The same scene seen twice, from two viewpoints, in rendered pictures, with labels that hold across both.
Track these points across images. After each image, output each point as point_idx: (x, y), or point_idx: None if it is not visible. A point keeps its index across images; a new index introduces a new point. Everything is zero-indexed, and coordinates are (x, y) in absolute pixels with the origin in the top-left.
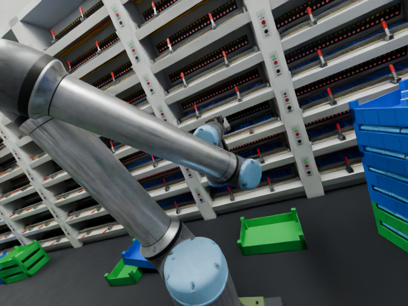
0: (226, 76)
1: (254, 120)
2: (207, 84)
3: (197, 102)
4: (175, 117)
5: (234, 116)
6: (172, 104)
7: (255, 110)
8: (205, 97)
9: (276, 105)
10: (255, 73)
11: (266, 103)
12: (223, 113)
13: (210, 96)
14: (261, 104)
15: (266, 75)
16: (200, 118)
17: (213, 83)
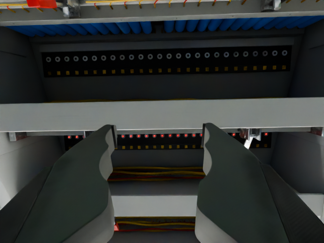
0: (117, 198)
1: (79, 33)
2: (176, 200)
3: (227, 133)
4: (321, 144)
5: (144, 61)
6: (296, 164)
7: (82, 57)
8: (201, 136)
9: (1, 58)
10: (70, 142)
11: (49, 67)
12: (158, 114)
13: (188, 134)
14: (62, 69)
15: (31, 143)
16: (249, 129)
17: (158, 196)
